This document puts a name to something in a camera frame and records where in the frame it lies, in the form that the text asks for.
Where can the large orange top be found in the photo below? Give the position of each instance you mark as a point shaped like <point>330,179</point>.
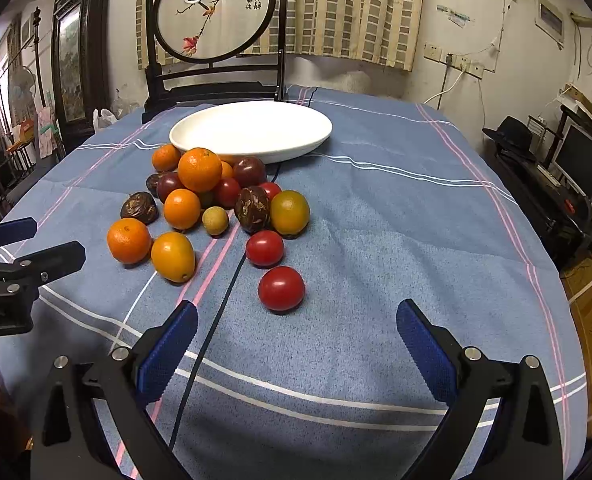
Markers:
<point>199,170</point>

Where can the black hat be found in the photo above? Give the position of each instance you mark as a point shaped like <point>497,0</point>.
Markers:
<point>512,135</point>

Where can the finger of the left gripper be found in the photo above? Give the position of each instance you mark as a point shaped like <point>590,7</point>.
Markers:
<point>17,230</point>
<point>43,267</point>

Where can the small orange by plate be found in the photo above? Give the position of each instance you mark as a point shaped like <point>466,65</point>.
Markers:
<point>166,158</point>

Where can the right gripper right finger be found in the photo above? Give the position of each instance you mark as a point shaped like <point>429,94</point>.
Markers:
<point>524,441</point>

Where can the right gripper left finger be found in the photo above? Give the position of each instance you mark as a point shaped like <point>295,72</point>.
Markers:
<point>71,443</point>

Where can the yellow-green tomato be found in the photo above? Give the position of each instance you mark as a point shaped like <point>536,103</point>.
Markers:
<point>289,213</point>

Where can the orange mandarin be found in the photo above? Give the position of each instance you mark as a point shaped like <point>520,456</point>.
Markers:
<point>182,209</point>
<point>129,241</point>

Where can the dark purple tomato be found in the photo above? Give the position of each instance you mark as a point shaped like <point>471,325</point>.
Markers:
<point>249,171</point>
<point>167,183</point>

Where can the yellow-orange citrus front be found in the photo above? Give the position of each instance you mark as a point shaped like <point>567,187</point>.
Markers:
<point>173,257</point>

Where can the small yellow-green longan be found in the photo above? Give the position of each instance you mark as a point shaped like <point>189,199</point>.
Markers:
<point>215,221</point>

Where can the blue striped tablecloth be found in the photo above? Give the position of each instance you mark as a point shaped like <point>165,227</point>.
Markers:
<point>401,208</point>

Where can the dark framed painting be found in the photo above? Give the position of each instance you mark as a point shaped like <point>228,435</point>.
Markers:
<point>79,66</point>

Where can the dark purple tomato right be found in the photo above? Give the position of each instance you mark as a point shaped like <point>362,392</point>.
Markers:
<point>249,171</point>

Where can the wall power strip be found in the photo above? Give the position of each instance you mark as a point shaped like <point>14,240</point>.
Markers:
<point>433,52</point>

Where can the small red tomato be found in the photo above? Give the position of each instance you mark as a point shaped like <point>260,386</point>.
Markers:
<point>271,189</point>

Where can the wrinkled passion fruit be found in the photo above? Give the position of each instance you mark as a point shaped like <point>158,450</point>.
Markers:
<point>253,209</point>
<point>140,206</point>

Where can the white plastic bag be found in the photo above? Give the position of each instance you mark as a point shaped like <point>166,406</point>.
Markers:
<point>102,119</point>

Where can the dark purple tomato left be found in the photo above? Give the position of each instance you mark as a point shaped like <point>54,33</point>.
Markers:
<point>167,183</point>

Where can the computer monitor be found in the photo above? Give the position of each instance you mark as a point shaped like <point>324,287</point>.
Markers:
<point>573,157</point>

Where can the white round plate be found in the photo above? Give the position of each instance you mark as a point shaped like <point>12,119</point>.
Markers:
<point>271,131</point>

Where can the small orange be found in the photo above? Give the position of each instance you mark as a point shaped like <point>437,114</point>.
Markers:
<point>227,170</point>
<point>166,158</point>

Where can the dark passion fruit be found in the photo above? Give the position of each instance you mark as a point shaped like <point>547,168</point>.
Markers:
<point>152,183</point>

